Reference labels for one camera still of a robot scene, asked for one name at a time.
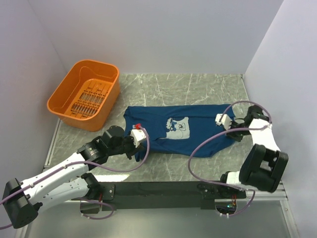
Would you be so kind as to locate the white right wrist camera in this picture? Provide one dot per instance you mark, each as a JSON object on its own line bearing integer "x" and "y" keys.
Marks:
{"x": 223, "y": 120}

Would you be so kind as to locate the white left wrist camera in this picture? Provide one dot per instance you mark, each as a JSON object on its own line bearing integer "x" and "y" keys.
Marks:
{"x": 138, "y": 135}

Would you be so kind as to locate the orange plastic laundry basket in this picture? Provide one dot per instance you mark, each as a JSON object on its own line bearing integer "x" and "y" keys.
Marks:
{"x": 86, "y": 95}

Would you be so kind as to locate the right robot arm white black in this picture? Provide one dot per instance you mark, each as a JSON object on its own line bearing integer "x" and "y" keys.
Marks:
{"x": 265, "y": 163}

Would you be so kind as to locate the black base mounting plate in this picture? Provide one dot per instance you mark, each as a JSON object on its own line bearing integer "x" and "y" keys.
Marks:
{"x": 168, "y": 194}

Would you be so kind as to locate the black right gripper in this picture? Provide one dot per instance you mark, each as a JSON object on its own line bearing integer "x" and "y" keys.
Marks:
{"x": 232, "y": 136}

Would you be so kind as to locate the blue Mickey Mouse t-shirt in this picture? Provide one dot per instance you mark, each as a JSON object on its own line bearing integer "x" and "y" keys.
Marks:
{"x": 175, "y": 129}

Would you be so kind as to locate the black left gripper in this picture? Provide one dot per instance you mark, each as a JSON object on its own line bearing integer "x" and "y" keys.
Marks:
{"x": 134, "y": 149}

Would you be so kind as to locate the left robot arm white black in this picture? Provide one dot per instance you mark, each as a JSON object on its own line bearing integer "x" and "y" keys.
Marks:
{"x": 70, "y": 179}

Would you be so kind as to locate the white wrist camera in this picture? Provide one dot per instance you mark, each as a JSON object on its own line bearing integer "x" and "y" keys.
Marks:
{"x": 223, "y": 120}
{"x": 138, "y": 135}

